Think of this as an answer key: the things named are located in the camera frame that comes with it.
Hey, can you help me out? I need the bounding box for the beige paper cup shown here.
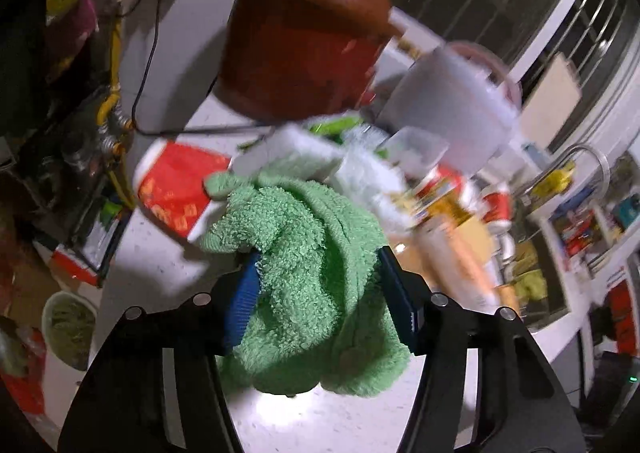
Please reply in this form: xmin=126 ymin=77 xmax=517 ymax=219
xmin=422 ymin=220 xmax=496 ymax=309

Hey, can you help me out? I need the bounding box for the red patterned noodle cup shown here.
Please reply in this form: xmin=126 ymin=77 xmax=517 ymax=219
xmin=480 ymin=185 xmax=516 ymax=234

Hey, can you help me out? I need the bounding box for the metal faucet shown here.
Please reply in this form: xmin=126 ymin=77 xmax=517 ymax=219
xmin=515 ymin=144 xmax=612 ymax=204

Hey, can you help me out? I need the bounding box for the white rice cooker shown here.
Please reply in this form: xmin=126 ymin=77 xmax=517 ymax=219
xmin=377 ymin=40 xmax=523 ymax=174

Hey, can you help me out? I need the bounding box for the black hanging bag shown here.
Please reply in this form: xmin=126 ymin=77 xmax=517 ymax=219
xmin=0 ymin=0 xmax=66 ymax=138

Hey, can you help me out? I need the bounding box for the red and white paper cup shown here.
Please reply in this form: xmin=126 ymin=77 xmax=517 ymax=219
xmin=132 ymin=140 xmax=233 ymax=241

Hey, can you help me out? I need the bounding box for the beige cutting board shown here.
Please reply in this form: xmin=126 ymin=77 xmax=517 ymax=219
xmin=520 ymin=53 xmax=583 ymax=148

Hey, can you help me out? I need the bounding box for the crumpled white paper towel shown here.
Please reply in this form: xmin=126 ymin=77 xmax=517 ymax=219
xmin=332 ymin=148 xmax=416 ymax=234

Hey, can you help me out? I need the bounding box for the black power cable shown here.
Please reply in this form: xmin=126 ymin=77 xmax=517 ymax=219
xmin=131 ymin=0 xmax=273 ymax=136

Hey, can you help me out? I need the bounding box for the green terry towel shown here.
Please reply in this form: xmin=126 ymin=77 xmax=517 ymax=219
xmin=192 ymin=172 xmax=412 ymax=398

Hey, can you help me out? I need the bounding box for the green plastic bowl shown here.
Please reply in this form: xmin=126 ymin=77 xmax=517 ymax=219
xmin=42 ymin=290 xmax=98 ymax=371

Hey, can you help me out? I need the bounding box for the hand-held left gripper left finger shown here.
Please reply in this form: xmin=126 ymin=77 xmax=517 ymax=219
xmin=57 ymin=253 xmax=263 ymax=453

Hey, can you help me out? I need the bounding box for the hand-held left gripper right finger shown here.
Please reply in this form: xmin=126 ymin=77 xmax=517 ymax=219
xmin=377 ymin=245 xmax=586 ymax=453

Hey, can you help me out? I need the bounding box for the yellow gas pipe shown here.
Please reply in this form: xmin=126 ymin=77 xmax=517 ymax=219
xmin=97 ymin=0 xmax=143 ymax=208

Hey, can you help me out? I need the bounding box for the yellow bottle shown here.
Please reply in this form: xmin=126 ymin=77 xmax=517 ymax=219
xmin=532 ymin=163 xmax=576 ymax=198

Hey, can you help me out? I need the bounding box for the green dish cloth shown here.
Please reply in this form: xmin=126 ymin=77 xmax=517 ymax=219
xmin=510 ymin=269 xmax=548 ymax=304

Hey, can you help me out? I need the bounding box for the red clay slow cooker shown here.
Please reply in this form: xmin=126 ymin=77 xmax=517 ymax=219
xmin=215 ymin=0 xmax=403 ymax=121

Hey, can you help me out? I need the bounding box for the green snack wrapper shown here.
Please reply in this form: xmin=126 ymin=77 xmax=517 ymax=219
xmin=305 ymin=115 xmax=363 ymax=136

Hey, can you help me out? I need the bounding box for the white textured pad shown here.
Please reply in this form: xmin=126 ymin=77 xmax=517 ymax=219
xmin=234 ymin=127 xmax=346 ymax=176

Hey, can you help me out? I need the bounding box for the red plastic bag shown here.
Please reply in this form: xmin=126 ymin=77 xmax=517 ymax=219
xmin=0 ymin=323 xmax=48 ymax=416

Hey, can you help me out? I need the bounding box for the metal storage rack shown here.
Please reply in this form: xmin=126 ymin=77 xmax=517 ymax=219
xmin=50 ymin=133 xmax=133 ymax=289

